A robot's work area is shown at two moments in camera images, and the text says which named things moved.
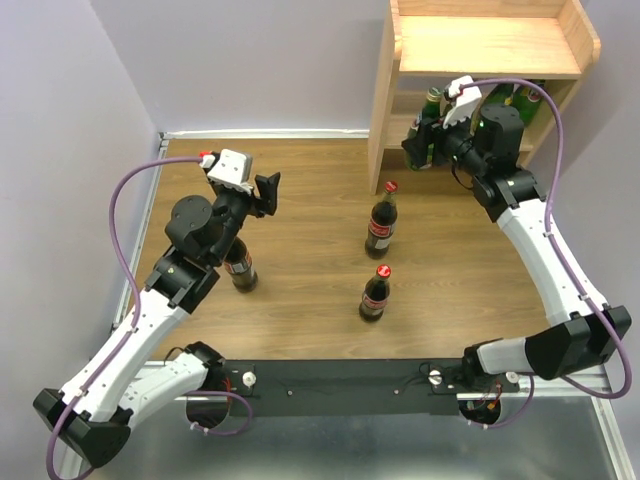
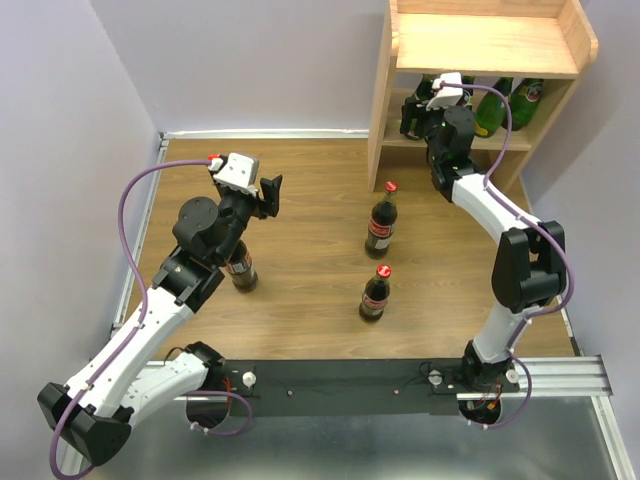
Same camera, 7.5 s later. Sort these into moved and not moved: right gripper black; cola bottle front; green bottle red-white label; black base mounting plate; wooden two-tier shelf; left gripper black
Moved: green bottle red-white label; right gripper black
Not moved: left gripper black; cola bottle front; black base mounting plate; wooden two-tier shelf
